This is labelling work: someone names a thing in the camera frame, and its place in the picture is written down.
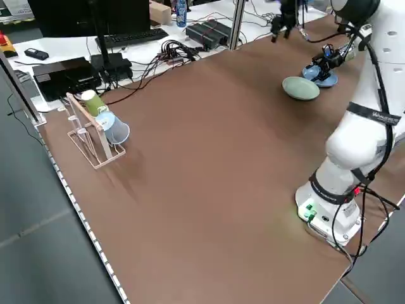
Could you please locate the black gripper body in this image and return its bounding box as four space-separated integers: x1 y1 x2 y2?
277 0 300 27
321 45 345 68

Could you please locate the blue plate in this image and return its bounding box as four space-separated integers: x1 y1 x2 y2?
302 65 338 89

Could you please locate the green plate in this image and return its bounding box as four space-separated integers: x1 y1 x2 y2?
282 77 321 101

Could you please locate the black power supply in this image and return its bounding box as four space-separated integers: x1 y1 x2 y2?
202 20 234 44
185 23 223 51

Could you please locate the blue labelled bottle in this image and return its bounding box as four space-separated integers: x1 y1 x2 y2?
176 0 189 28

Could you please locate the cardboard box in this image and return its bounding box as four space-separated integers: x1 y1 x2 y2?
148 1 172 25

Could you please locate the black keyboard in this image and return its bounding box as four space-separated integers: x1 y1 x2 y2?
96 28 170 49

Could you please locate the black monitor stand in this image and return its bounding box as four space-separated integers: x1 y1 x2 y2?
90 31 133 82

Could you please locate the blue cup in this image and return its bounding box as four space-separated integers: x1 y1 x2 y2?
95 111 130 145

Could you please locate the green cup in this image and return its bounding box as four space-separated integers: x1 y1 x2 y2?
81 90 109 117

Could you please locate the black computer monitor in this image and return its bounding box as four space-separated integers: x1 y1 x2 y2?
27 0 151 38

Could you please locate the wooden cup rack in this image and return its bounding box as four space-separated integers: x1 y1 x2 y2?
58 92 127 170

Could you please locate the flat black electronics box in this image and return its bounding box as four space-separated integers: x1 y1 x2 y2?
32 57 103 103

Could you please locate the small black handheld device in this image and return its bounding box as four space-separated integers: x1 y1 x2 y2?
24 47 50 61

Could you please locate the red emergency stop button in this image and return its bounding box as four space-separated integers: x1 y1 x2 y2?
0 30 17 58

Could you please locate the aluminium frame post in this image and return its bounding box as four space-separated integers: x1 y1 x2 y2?
230 0 247 51
0 49 47 127

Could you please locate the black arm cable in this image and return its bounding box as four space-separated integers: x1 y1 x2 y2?
335 17 398 193

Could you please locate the black cable hub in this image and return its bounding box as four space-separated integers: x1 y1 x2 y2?
157 40 203 66

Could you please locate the black base cable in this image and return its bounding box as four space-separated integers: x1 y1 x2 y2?
328 185 401 259

